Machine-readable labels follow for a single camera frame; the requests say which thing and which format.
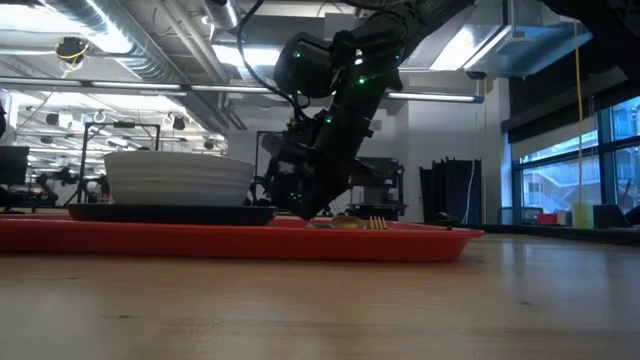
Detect large glass window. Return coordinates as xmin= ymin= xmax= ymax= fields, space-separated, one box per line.
xmin=509 ymin=94 xmax=640 ymax=227

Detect white ribbed bowl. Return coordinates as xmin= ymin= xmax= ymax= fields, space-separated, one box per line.
xmin=103 ymin=150 xmax=256 ymax=207

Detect long ceiling tube light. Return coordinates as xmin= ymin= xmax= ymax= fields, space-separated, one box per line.
xmin=384 ymin=91 xmax=485 ymax=105
xmin=89 ymin=79 xmax=184 ymax=93
xmin=189 ymin=83 xmax=274 ymax=96

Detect silver air duct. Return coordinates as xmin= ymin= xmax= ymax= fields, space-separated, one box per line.
xmin=44 ymin=0 xmax=232 ymax=135

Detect ceiling cable reel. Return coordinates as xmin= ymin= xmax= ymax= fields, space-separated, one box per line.
xmin=53 ymin=36 xmax=92 ymax=79

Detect red plastic tray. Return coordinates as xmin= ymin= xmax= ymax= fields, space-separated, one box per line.
xmin=0 ymin=213 xmax=485 ymax=264

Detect black metal table frame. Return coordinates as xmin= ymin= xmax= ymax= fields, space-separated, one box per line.
xmin=469 ymin=222 xmax=640 ymax=247

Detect dark round plate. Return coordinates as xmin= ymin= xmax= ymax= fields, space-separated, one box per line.
xmin=67 ymin=202 xmax=279 ymax=227

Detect black monitor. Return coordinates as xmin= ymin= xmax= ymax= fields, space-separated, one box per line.
xmin=0 ymin=144 xmax=30 ymax=187

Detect yellow green container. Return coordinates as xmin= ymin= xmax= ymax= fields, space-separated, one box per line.
xmin=572 ymin=201 xmax=595 ymax=230

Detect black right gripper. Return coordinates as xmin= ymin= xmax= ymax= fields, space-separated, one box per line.
xmin=294 ymin=110 xmax=374 ymax=222

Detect black curtain panels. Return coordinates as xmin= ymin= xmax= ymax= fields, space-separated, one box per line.
xmin=418 ymin=157 xmax=484 ymax=225

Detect black stand frame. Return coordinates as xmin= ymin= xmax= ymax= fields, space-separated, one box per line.
xmin=77 ymin=121 xmax=162 ymax=206

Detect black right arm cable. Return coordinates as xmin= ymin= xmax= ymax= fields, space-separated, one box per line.
xmin=236 ymin=0 xmax=312 ymax=122

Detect black background robot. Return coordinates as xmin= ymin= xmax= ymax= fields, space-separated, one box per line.
xmin=34 ymin=167 xmax=69 ymax=207

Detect gold spoon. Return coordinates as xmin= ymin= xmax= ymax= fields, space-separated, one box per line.
xmin=329 ymin=215 xmax=370 ymax=231

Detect black equipment cart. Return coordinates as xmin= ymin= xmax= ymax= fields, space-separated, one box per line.
xmin=344 ymin=156 xmax=407 ymax=221

